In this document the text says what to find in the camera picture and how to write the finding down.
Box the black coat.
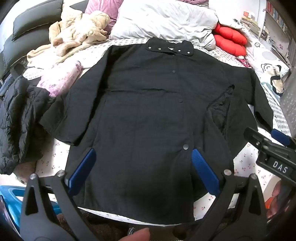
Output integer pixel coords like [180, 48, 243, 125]
[39, 37, 274, 225]

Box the person's right hand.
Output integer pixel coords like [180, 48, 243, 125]
[266, 181, 289, 220]

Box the white cartoon print pillow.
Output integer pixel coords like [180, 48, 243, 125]
[245, 37, 290, 93]

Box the red cushion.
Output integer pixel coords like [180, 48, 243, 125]
[212, 22, 248, 56]

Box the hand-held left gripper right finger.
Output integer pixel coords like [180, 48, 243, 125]
[174, 148, 270, 241]

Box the bookshelf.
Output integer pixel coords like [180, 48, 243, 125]
[259, 0, 292, 59]

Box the mauve blanket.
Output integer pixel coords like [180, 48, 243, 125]
[180, 0, 210, 6]

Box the person's left hand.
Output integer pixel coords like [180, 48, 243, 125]
[128, 228, 151, 241]

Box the cherry print bed sheet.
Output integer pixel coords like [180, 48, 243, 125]
[23, 37, 288, 222]

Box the stack of books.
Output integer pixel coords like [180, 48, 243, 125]
[240, 11, 262, 36]

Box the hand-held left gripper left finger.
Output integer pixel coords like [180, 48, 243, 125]
[20, 148, 97, 241]

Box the black puffer jacket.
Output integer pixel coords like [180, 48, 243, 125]
[0, 75, 59, 175]

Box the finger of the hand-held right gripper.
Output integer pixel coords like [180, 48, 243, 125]
[270, 129, 292, 147]
[243, 127, 270, 150]

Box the pink pillow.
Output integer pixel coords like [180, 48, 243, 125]
[84, 0, 123, 32]

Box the dark grey pillow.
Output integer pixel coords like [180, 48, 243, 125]
[0, 0, 64, 78]

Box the white duvet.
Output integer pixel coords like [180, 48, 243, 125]
[109, 0, 220, 51]

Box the beige plush garment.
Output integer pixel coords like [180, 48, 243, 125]
[26, 6, 111, 68]

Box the blue plastic bin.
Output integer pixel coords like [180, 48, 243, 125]
[0, 185, 61, 233]

